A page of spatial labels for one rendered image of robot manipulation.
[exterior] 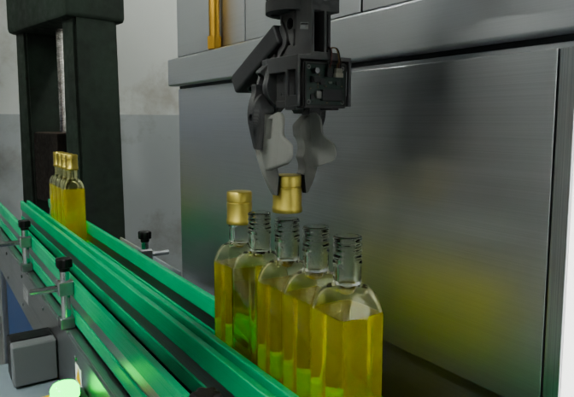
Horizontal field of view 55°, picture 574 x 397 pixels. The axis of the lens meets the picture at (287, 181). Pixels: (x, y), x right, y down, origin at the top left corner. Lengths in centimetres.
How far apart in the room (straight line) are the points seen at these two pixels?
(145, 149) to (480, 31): 357
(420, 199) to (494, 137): 12
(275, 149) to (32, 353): 74
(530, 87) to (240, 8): 64
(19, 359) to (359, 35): 86
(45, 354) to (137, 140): 295
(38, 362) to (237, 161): 54
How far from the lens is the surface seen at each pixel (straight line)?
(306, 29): 59
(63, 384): 97
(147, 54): 410
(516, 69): 58
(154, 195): 410
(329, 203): 78
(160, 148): 408
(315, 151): 65
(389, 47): 70
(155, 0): 417
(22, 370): 122
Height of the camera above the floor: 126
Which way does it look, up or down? 6 degrees down
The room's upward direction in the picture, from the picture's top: straight up
